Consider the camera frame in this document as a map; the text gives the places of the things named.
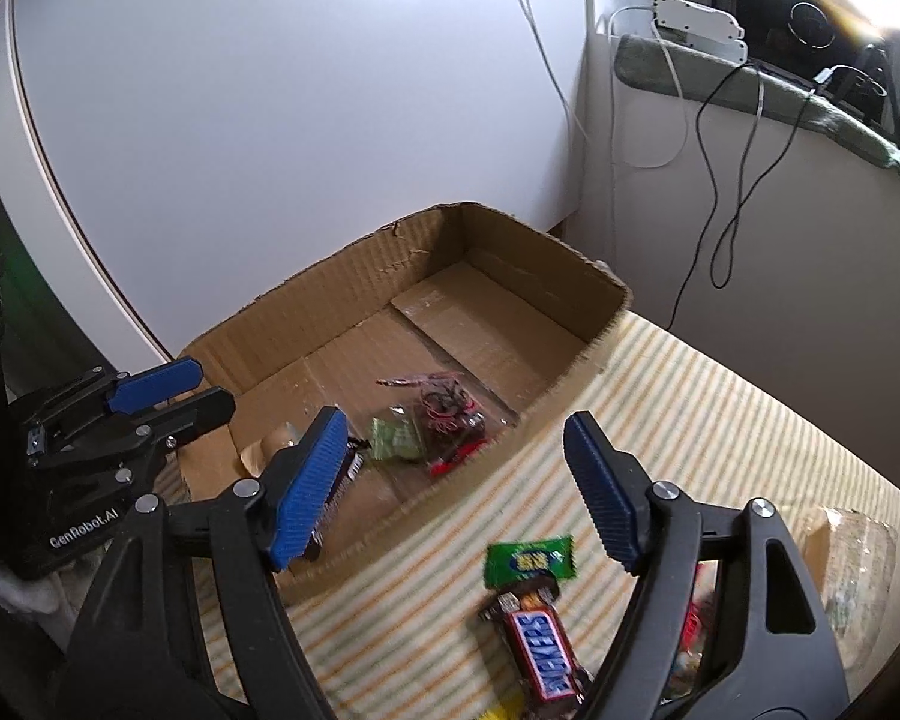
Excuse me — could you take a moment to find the striped tablecloth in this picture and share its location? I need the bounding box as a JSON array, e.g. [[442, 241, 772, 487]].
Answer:
[[187, 311, 900, 720]]

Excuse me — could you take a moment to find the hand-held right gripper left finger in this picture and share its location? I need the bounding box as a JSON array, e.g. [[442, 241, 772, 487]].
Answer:
[[51, 406, 350, 720]]

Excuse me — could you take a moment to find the white cable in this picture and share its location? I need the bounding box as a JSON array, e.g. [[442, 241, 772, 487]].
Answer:
[[495, 0, 590, 140], [606, 6, 692, 331]]

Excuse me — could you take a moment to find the clear packet with red print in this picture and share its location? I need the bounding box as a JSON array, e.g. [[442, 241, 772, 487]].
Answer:
[[375, 371, 518, 477]]

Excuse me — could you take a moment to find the grey windowsill cover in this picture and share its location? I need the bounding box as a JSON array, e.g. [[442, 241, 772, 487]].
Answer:
[[616, 34, 900, 203]]

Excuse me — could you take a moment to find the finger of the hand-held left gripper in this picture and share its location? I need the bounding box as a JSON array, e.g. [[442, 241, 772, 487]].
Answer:
[[30, 387, 237, 470], [7, 357, 203, 436]]

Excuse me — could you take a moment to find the clear cracker packet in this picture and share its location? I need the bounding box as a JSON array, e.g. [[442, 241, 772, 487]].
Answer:
[[799, 506, 900, 680]]

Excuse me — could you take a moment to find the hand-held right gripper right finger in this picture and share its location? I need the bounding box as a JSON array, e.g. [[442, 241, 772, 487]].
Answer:
[[562, 411, 852, 720]]

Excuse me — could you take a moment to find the green candy wrapper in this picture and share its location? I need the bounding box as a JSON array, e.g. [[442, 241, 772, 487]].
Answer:
[[484, 534, 575, 590]]

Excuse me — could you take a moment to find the black cable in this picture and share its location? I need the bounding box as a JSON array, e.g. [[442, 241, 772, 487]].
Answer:
[[667, 60, 833, 331]]

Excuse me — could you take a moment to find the green snack packet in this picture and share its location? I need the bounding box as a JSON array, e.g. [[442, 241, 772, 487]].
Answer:
[[366, 406, 428, 464]]

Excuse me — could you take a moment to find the black snack packet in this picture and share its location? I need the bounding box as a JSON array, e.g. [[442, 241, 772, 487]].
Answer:
[[343, 433, 370, 482]]

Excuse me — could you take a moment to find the cardboard box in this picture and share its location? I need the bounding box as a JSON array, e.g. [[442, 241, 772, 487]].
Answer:
[[171, 201, 635, 608]]

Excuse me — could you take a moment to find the white cabinet panel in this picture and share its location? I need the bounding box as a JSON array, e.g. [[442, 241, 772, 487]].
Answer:
[[7, 0, 597, 365]]

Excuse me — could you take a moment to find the person's left forearm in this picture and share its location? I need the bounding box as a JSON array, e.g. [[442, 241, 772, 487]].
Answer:
[[0, 562, 83, 646]]

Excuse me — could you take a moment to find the white power strip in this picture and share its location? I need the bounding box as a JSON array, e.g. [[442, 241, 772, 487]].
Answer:
[[652, 0, 749, 65]]

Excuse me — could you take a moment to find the brown chocolate bar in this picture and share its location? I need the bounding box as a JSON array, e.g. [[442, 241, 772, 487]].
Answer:
[[480, 589, 593, 706]]

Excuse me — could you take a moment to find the red snack packet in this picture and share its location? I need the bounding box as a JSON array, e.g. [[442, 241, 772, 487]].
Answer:
[[664, 561, 725, 700]]

